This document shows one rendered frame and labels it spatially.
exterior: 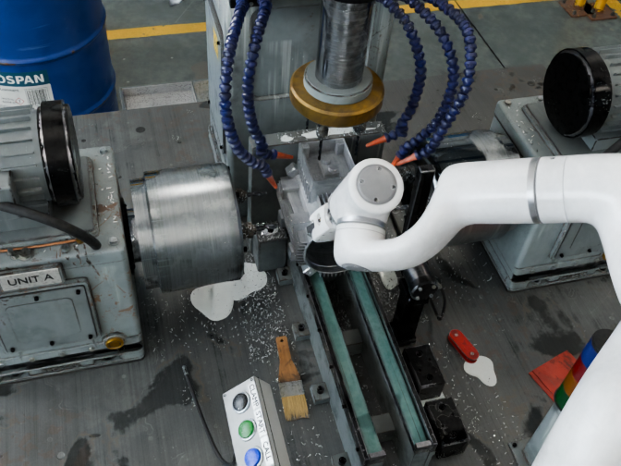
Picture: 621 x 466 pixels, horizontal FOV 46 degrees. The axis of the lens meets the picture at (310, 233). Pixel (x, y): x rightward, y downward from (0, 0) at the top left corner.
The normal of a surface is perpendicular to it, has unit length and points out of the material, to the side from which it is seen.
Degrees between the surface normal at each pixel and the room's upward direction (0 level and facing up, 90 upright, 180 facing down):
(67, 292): 90
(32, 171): 67
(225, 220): 39
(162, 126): 0
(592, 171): 32
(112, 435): 0
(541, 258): 89
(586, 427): 53
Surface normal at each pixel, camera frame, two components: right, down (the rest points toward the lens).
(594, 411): -0.66, -0.26
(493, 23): 0.07, -0.67
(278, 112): 0.25, 0.73
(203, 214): 0.19, -0.18
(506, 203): -0.44, 0.45
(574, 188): -0.51, 0.07
